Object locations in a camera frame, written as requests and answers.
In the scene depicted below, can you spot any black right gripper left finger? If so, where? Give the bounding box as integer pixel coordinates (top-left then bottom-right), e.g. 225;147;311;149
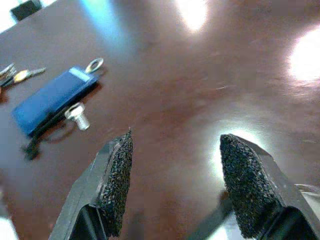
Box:
48;127;134;240

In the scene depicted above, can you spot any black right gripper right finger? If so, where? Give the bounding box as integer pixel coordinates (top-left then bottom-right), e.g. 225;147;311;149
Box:
219;133;320;240

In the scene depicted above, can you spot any blue card holder keychain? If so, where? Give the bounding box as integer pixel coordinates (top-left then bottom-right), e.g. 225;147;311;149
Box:
11;57;105;137

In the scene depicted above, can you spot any black suitcase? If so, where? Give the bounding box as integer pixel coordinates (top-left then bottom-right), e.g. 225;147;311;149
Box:
9;0;42;22

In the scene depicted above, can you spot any key bunch with brown figurine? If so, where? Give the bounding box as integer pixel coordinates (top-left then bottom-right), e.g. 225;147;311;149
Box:
0;62;47;103

